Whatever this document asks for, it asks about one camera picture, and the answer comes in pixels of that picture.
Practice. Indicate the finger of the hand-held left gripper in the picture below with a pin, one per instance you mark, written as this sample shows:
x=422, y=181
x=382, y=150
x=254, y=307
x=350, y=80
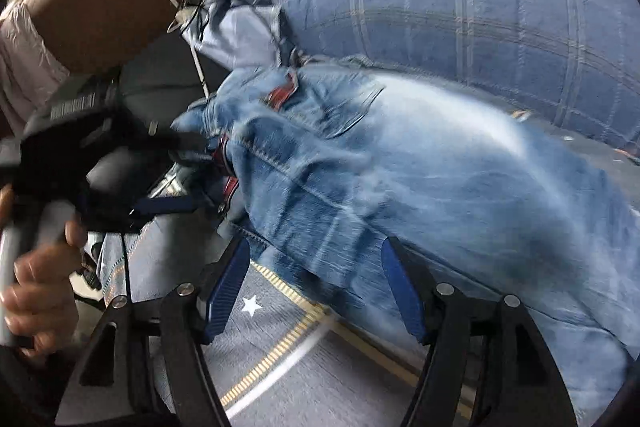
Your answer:
x=182, y=142
x=165, y=205

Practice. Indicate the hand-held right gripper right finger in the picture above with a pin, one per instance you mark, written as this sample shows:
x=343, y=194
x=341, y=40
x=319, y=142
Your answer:
x=401, y=294

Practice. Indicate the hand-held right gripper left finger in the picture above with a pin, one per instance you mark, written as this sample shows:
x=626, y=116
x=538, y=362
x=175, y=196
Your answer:
x=226, y=294

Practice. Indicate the light blue denim pants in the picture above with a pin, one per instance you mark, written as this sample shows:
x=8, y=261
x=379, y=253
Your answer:
x=400, y=167

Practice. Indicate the person's left hand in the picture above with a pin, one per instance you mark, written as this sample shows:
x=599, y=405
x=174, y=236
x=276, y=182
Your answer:
x=42, y=282

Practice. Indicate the dark grey cloth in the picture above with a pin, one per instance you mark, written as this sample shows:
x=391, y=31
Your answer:
x=165, y=74

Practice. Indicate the grey star print bed sheet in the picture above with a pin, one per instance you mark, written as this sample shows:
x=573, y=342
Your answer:
x=280, y=357

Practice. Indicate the pink cloth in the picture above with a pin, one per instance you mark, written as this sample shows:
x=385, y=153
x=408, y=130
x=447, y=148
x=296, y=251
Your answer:
x=25, y=62

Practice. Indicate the blue plaid blanket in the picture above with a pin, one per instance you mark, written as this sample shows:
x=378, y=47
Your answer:
x=450, y=7

